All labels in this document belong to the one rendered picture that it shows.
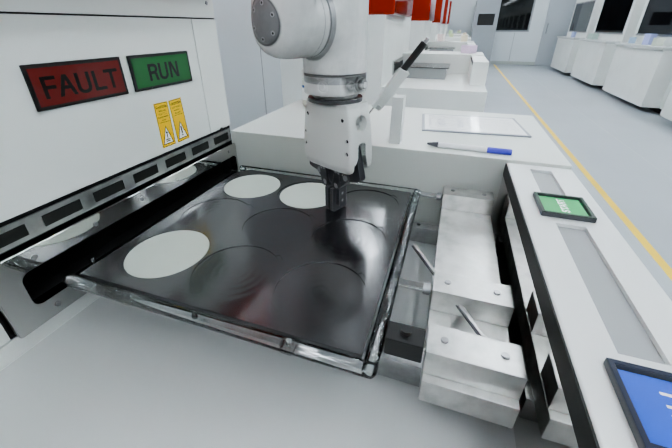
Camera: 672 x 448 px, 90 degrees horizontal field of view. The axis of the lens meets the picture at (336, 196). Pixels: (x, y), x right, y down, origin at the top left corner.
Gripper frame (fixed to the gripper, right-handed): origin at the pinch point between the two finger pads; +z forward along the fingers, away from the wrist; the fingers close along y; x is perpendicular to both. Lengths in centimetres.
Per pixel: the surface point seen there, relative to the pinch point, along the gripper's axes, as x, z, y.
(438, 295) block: 6.8, 1.9, -21.9
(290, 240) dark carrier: 11.0, 2.1, -2.0
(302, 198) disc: 1.9, 1.9, 6.1
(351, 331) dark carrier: 16.7, 2.1, -18.1
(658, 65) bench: -647, 26, -12
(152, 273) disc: 26.7, 1.9, 4.3
